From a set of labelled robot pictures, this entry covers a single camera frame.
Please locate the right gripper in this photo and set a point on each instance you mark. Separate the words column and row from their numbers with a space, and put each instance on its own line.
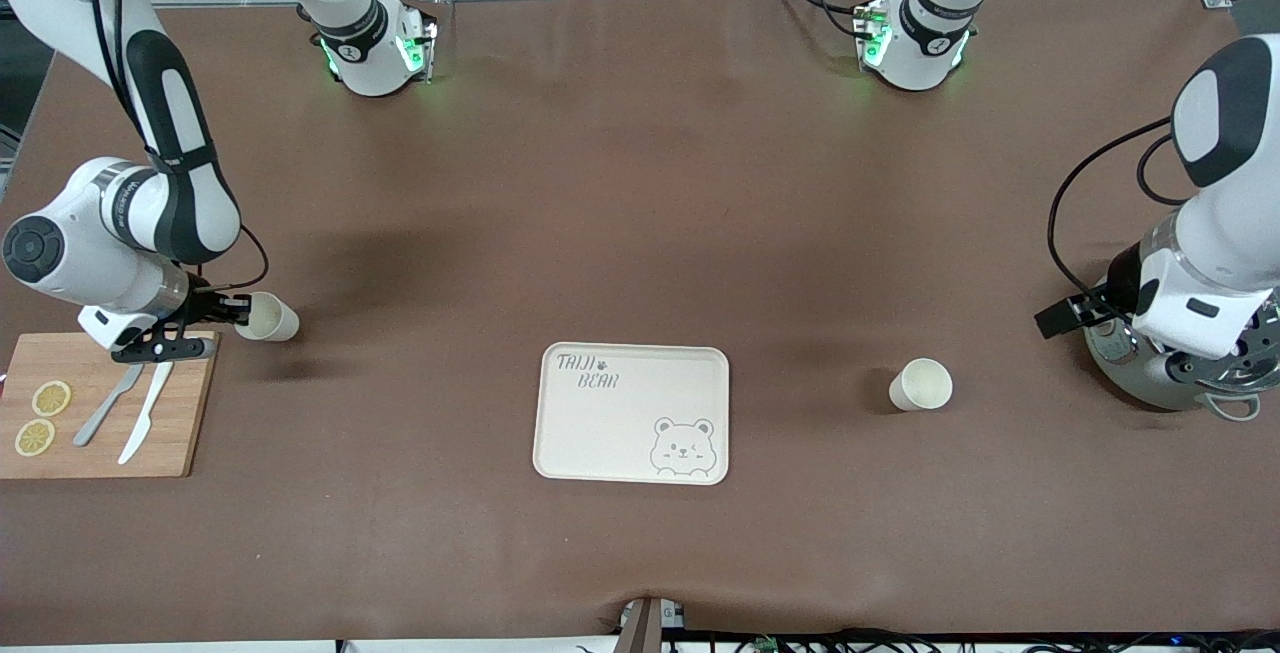
column 205, row 307

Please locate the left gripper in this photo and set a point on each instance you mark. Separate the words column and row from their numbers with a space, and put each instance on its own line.
column 1122, row 285

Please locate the white paper cup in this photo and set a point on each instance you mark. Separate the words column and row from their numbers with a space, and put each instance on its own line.
column 920, row 385
column 270, row 318

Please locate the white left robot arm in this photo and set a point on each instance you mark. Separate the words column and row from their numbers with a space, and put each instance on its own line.
column 1230, row 233

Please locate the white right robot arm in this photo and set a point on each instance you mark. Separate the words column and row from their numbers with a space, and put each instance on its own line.
column 110, row 223

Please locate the bamboo cutting board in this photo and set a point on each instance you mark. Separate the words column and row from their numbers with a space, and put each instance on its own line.
column 190, row 413

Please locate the white plastic knife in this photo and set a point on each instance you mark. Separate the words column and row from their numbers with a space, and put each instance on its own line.
column 150, row 403

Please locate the grey plastic knife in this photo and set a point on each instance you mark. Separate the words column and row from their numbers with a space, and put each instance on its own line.
column 105, row 408

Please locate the lemon slice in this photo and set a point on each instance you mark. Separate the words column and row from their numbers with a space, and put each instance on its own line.
column 51, row 398
column 35, row 438

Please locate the cream bear print tray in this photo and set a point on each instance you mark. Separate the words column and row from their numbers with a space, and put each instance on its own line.
column 620, row 433

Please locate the brown table cover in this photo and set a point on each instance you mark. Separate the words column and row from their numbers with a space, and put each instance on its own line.
column 640, row 183

